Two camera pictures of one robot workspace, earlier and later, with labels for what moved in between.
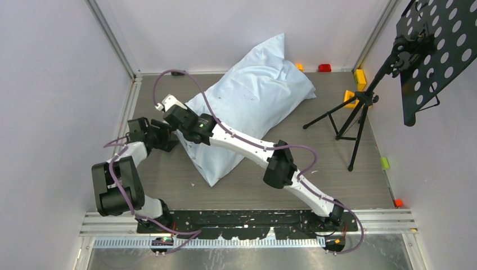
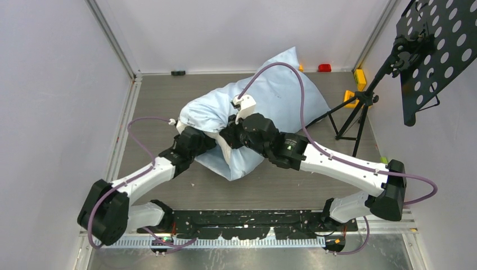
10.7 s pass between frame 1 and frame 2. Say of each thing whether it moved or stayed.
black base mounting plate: stayed
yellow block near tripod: stayed
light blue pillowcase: moved
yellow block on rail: stayed
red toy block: stayed
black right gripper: moved
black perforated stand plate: stayed
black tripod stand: stayed
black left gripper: moved
